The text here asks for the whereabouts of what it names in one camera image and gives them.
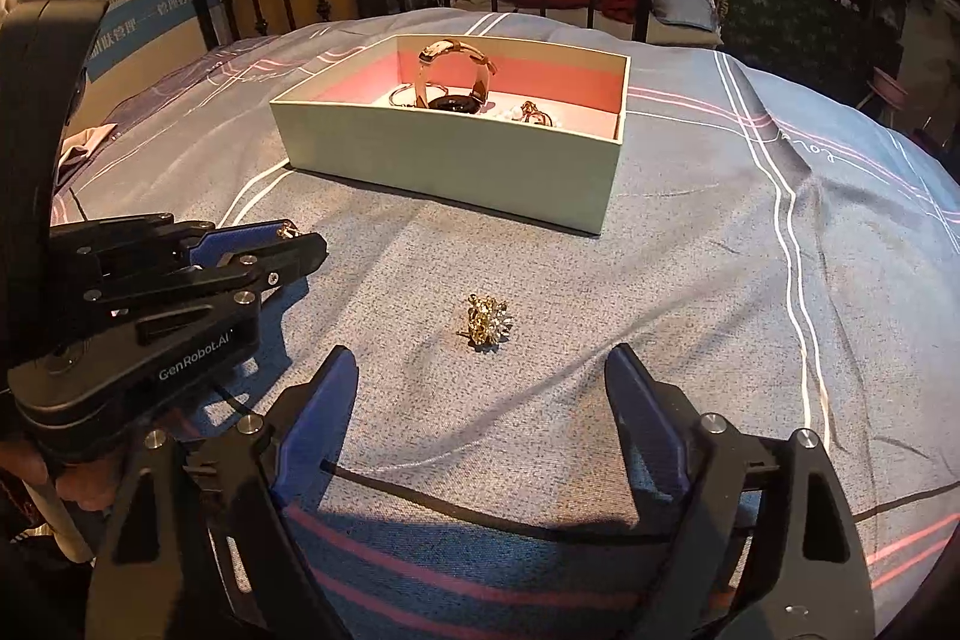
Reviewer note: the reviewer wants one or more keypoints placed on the green box with pink lining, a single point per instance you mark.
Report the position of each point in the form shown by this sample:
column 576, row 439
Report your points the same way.
column 450, row 160

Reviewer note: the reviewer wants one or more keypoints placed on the gold brooch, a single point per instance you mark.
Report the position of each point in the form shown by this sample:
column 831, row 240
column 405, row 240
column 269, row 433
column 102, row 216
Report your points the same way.
column 487, row 321

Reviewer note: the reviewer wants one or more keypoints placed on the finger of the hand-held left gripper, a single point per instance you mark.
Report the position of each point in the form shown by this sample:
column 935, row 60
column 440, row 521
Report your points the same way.
column 232, row 239
column 292, row 257

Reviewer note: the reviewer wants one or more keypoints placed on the green patterned counter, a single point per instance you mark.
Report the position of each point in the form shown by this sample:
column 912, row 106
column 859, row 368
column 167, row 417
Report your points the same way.
column 810, row 25

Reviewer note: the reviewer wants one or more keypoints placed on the person's left hand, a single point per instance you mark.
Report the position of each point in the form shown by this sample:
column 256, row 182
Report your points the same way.
column 79, row 486

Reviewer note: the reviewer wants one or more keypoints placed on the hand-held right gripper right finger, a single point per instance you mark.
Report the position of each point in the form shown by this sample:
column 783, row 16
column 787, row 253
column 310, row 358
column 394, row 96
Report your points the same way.
column 645, row 415

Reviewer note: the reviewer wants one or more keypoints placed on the silver bangle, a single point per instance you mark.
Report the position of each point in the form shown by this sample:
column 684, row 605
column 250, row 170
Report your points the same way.
column 397, row 96

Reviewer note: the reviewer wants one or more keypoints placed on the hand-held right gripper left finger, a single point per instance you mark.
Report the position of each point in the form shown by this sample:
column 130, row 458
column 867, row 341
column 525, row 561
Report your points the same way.
column 315, row 415

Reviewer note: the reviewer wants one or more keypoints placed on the pink stool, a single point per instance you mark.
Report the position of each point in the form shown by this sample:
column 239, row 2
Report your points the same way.
column 885, row 85

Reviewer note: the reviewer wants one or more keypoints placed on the blue and white wall poster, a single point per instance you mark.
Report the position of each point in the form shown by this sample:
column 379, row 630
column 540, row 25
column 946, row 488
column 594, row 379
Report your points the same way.
column 142, row 33

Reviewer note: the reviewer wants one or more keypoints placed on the beige cloth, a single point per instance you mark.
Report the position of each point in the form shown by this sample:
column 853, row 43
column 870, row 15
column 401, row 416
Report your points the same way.
column 86, row 145

